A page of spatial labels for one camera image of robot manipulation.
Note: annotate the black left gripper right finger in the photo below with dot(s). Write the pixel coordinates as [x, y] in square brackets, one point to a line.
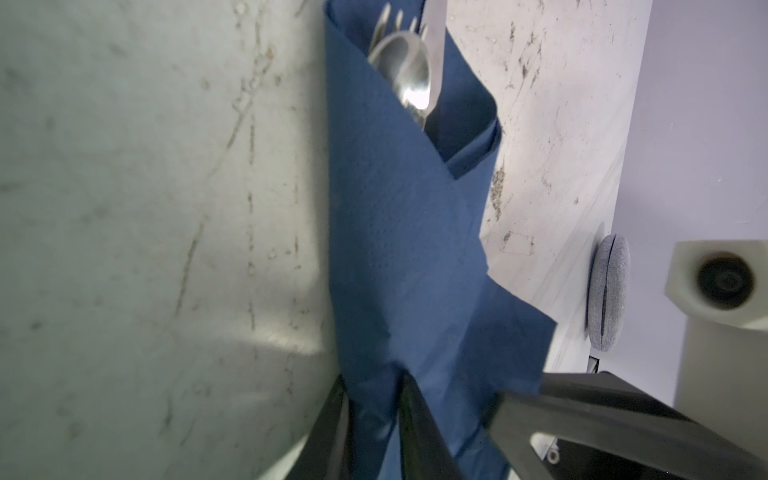
[424, 453]

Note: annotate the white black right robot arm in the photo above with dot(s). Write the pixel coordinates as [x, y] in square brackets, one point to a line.
[716, 427]

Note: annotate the silver fork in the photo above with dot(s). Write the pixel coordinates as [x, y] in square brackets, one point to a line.
[388, 23]

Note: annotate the silver table knife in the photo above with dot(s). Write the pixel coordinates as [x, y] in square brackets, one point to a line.
[433, 31]

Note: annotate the silver spoon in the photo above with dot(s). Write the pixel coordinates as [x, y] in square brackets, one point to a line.
[402, 60]

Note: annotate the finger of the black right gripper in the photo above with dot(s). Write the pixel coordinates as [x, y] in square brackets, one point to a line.
[605, 413]

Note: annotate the dark blue paper napkin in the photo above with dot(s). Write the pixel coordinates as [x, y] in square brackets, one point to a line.
[408, 275]

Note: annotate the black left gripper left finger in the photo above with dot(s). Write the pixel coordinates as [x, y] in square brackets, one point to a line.
[325, 455]

